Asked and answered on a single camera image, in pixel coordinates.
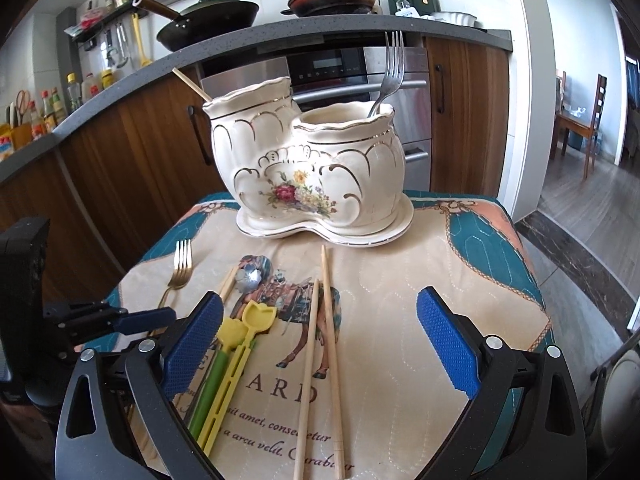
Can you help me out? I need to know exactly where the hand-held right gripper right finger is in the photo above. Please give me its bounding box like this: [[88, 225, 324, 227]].
[[416, 286, 587, 480]]

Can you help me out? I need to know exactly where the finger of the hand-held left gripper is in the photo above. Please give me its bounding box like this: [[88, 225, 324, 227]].
[[42, 300, 177, 347]]

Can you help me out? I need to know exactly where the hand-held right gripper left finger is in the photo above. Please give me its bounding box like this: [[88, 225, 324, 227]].
[[55, 290, 226, 480]]

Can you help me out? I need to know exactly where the green-handled yellow plastic spoon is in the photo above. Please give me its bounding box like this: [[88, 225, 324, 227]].
[[185, 316, 247, 438]]

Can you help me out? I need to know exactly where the gold fork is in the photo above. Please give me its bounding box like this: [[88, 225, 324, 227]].
[[157, 239, 193, 311]]

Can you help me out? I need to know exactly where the yellow tulip-shaped plastic fork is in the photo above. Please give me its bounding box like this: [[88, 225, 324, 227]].
[[197, 301, 278, 458]]

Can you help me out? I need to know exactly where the floral ceramic utensil holder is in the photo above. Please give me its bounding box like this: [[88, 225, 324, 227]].
[[202, 76, 407, 226]]

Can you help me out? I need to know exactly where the printed horse cloth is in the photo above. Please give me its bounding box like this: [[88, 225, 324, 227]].
[[75, 190, 556, 480]]

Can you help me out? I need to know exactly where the white ceramic saucer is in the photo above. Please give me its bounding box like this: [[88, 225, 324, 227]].
[[236, 199, 415, 248]]

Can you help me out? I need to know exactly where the row of condiment bottles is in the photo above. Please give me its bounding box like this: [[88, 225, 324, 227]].
[[0, 72, 118, 161]]

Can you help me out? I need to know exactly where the white round object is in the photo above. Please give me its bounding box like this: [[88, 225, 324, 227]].
[[592, 342, 640, 480]]

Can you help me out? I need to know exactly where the narrow wooden cabinet door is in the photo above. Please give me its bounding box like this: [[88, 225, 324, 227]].
[[424, 36, 511, 197]]

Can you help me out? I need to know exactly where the yellow hanging spatula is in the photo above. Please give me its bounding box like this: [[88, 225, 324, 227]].
[[131, 12, 153, 68]]

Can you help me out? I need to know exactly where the wooden dining table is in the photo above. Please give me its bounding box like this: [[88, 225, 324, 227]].
[[554, 110, 601, 161]]

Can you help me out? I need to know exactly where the wooden dining chair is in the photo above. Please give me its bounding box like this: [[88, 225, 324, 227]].
[[582, 74, 608, 181]]

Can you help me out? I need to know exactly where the silver fork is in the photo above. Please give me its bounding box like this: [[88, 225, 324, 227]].
[[367, 31, 405, 118]]

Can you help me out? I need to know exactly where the stainless steel oven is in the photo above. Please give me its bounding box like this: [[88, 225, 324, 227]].
[[200, 45, 433, 188]]

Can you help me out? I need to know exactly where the black wok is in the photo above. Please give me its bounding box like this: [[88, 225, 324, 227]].
[[129, 0, 261, 52]]

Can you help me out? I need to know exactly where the white ribbed dish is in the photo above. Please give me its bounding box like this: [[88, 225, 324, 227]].
[[430, 10, 476, 26]]

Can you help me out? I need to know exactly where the grey kitchen counter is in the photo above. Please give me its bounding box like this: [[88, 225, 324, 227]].
[[0, 14, 513, 181]]

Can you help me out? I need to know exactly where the green kitchen appliance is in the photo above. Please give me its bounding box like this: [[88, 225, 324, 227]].
[[387, 0, 436, 16]]

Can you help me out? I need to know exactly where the black wall spice shelf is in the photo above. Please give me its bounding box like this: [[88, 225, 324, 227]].
[[64, 7, 151, 43]]

